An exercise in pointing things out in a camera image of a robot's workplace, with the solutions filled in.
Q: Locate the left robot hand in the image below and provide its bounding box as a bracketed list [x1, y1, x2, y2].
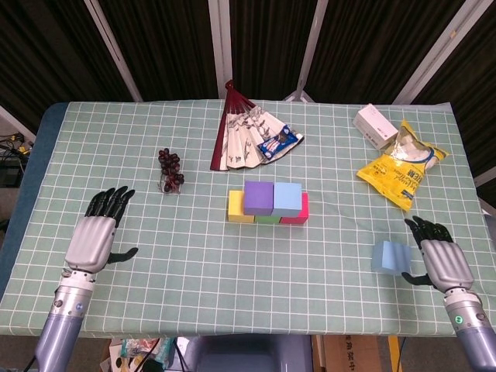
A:
[64, 185, 140, 273]

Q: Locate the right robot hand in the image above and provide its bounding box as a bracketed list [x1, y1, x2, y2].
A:
[401, 215, 476, 291]

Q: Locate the light blue foam cube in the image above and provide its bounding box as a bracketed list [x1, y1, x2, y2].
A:
[371, 240, 412, 277]
[271, 181, 303, 217]

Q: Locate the yellow foam cube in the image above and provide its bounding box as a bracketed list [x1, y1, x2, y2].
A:
[227, 190, 256, 224]

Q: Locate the pink foam cube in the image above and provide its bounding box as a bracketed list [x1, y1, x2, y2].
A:
[279, 192, 310, 226]

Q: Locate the purple foam cube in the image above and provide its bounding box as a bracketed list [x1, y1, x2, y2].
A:
[243, 181, 275, 216]

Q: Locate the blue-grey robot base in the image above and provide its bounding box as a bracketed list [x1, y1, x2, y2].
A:
[181, 333, 314, 372]

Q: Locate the yellow snack bag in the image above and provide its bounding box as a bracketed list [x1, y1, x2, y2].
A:
[356, 118, 452, 212]

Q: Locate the black electronic device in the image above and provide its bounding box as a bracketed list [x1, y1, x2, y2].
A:
[0, 162, 25, 189]

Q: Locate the dark red grape bunch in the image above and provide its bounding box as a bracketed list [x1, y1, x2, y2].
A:
[157, 147, 186, 195]

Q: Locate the colourful printed bag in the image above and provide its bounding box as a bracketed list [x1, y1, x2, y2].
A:
[108, 336, 177, 372]

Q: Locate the brown cardboard box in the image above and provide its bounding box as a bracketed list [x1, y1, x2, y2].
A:
[315, 334, 392, 372]

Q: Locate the green checked tablecloth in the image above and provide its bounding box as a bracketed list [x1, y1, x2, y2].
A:
[0, 99, 496, 337]

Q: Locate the white cardboard box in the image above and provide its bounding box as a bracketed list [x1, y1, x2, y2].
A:
[352, 102, 400, 150]

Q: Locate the painted paper folding fan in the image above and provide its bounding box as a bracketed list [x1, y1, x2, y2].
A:
[209, 79, 306, 172]

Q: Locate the blue cookie snack packet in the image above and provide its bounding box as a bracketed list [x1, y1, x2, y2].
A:
[257, 124, 299, 160]

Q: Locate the white metal frame post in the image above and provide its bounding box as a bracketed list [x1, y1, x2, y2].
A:
[83, 0, 143, 102]
[391, 0, 484, 105]
[0, 104, 38, 143]
[207, 0, 233, 100]
[284, 0, 330, 102]
[474, 166, 496, 188]

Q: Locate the yellow and black cable bundle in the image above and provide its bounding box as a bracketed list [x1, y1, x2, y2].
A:
[0, 133, 34, 157]

